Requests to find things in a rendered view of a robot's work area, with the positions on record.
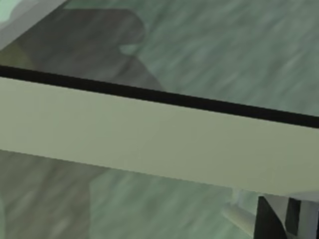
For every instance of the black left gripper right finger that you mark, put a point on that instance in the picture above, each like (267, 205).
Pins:
(293, 216)

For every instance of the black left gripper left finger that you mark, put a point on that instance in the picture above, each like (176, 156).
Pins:
(268, 224)

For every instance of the beige table leg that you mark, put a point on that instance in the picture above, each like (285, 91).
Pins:
(236, 215)

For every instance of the beige table side panel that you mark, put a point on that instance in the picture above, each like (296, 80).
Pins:
(149, 134)

